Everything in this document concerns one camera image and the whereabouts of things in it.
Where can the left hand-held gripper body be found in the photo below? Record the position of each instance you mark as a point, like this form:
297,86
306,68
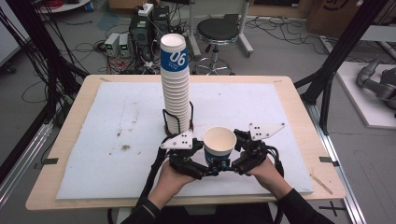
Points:
182,161

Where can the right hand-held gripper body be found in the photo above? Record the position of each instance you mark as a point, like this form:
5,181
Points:
255,152

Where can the blue banded paper cup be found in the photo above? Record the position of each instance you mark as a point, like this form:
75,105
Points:
219,141

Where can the stack of white paper cups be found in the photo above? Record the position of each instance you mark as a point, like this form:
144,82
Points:
176,90

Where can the person's left hand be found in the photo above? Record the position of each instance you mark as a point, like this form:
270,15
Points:
169,186

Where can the person's right hand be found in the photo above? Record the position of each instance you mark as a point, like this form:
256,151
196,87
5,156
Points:
271,179

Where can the person's lap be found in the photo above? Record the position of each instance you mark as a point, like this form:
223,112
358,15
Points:
211,217

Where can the thin wooden strip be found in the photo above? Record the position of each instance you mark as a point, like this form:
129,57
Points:
321,184

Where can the black tape strip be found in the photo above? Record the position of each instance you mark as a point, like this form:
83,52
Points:
328,160
49,161

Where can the white foam mat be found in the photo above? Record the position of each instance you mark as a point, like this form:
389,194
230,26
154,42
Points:
109,109

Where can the white metal stand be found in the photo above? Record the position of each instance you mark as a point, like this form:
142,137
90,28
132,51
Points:
246,37

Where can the black round stool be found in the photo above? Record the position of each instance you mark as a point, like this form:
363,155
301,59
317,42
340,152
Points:
218,29

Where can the wooden table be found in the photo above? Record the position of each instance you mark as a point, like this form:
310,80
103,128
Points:
74,124

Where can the white platform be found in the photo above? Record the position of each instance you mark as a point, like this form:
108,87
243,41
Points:
361,102

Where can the black computer tower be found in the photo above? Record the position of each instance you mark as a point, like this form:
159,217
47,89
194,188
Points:
141,37

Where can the grey power supply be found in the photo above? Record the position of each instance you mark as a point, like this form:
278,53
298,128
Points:
124,43
112,43

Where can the white power strip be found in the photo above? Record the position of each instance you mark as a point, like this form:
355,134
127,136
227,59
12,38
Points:
145,9

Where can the cardboard box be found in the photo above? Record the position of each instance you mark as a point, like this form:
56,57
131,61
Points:
342,15

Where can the aluminium rail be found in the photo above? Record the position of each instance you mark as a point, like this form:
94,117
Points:
21,161
351,199

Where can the black frame post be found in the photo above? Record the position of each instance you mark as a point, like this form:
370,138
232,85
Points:
342,49

